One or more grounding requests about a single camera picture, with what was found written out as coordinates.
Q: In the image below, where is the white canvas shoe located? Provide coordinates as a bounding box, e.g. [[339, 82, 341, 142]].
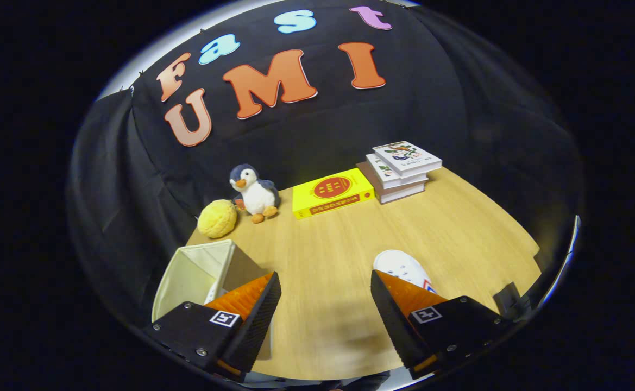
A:
[[373, 249, 437, 294]]

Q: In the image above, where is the yellow book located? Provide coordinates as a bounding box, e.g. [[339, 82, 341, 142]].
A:
[[292, 168, 375, 220]]

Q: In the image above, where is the black backdrop cloth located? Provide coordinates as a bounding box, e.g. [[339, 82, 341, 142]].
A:
[[67, 0, 584, 326]]

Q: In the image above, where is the white illustrated cover book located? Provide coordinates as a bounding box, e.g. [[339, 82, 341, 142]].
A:
[[372, 141, 443, 178]]

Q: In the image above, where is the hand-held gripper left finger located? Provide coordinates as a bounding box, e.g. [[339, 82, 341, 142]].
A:
[[143, 272, 282, 382]]

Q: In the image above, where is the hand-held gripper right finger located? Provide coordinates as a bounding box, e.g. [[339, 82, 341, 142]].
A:
[[370, 270, 516, 380]]

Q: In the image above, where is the yellow round plush toy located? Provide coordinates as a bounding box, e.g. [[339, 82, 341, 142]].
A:
[[197, 199, 238, 239]]

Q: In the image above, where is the brown book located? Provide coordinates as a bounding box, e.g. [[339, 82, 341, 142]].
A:
[[356, 162, 425, 205]]

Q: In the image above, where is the beige fabric storage box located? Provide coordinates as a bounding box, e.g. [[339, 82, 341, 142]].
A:
[[150, 239, 272, 360]]

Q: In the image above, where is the penguin plush toy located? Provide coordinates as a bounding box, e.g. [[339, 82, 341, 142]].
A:
[[229, 164, 281, 224]]

